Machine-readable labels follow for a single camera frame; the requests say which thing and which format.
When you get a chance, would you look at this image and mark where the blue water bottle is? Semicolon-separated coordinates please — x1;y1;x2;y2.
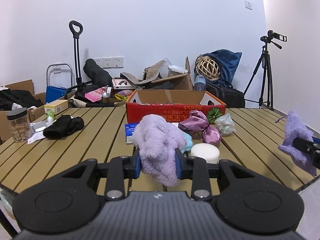
194;74;206;91

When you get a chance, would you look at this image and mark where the lilac fuzzy plush cloth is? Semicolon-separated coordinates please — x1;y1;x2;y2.
132;114;188;187

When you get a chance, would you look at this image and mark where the dark blue velvet bag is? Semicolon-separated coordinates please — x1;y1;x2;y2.
203;49;242;88

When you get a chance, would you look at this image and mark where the white wall socket strip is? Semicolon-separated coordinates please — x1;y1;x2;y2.
93;56;124;69

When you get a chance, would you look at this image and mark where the black cloth on table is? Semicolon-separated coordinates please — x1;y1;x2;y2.
43;115;85;140

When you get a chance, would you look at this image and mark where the purple knit pouch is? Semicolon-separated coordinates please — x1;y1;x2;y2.
278;111;319;176

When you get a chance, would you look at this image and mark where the black trolley handle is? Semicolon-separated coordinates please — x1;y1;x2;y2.
69;20;83;85

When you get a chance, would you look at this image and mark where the woven rattan ball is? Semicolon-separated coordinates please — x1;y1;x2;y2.
195;55;221;81

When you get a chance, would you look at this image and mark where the black drawstring bag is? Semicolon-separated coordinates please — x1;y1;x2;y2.
83;59;113;87

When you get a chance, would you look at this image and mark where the red cardboard fruit box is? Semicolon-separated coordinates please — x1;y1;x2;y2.
126;89;226;124

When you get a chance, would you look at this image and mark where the folding step stool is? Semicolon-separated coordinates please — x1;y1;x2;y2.
46;63;73;103

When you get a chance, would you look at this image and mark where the olive folding slat table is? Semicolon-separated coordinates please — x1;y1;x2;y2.
1;107;313;192

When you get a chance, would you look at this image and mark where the green small bottle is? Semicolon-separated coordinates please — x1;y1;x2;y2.
47;109;55;125

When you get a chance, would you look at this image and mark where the clear jar with snacks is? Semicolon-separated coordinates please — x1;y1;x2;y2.
7;107;33;142

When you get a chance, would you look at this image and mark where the white round foam puck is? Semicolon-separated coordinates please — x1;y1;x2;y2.
189;143;220;164

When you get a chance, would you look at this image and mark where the iridescent crumpled wrapper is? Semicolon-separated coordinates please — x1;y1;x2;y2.
214;113;236;136

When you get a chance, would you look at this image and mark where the light blue plush toy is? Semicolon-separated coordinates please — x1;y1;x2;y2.
181;132;193;153

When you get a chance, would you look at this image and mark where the yellow small carton box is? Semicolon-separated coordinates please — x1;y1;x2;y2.
44;99;68;115

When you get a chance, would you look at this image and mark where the black camera tripod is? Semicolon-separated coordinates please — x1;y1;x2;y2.
243;41;283;111

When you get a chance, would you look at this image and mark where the black suitcase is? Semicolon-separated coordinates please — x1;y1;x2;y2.
206;83;245;108

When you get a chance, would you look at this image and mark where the blue tissue pack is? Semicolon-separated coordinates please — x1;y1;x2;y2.
124;123;138;144

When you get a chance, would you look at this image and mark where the brown cardboard box open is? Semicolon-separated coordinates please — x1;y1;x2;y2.
145;57;194;90

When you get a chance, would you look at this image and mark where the pink satin bow scrunchie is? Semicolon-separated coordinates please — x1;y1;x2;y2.
178;110;221;147

